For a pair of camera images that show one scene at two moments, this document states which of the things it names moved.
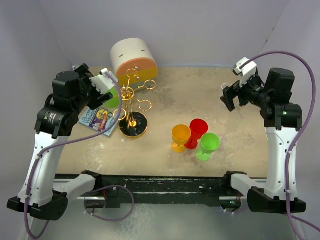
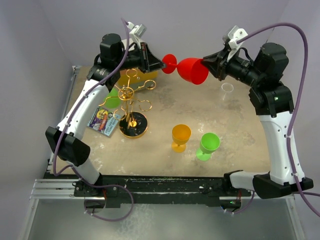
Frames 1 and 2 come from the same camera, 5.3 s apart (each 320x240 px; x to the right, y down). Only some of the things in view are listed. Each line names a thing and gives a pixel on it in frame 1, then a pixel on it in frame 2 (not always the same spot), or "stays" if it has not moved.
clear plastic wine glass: (224, 85) stays
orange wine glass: (181, 134) stays
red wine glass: (199, 127) → (191, 69)
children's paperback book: (98, 119) stays
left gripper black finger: (100, 99) → (152, 63)
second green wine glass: (210, 142) stays
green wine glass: (114, 102) stays
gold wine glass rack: (132, 124) stays
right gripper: (231, 92) → (217, 63)
